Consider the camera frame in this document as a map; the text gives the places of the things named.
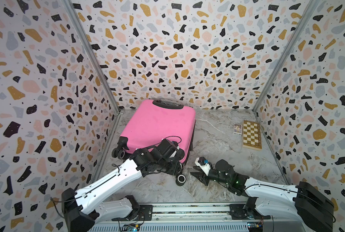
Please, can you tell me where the pink hard-shell suitcase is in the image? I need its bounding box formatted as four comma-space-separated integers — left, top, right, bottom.
112, 99, 196, 186

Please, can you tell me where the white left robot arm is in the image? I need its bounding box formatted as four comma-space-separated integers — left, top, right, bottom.
61, 146, 185, 232

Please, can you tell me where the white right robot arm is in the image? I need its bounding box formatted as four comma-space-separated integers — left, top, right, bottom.
191, 157, 336, 232

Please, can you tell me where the purple playing card box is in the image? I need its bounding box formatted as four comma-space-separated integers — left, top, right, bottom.
233, 124, 242, 134

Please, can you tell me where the wooden folding chessboard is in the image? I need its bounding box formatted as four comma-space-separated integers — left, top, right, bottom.
242, 120, 262, 151

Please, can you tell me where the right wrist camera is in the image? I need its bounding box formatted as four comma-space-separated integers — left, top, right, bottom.
195, 157, 212, 176

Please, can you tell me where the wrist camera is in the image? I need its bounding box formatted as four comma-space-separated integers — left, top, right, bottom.
157, 139, 179, 159
195, 157, 212, 176

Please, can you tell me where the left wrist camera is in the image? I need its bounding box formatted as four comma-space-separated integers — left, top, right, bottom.
157, 139, 179, 159

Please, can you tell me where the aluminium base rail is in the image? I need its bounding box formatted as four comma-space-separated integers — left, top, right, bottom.
91, 202, 305, 232

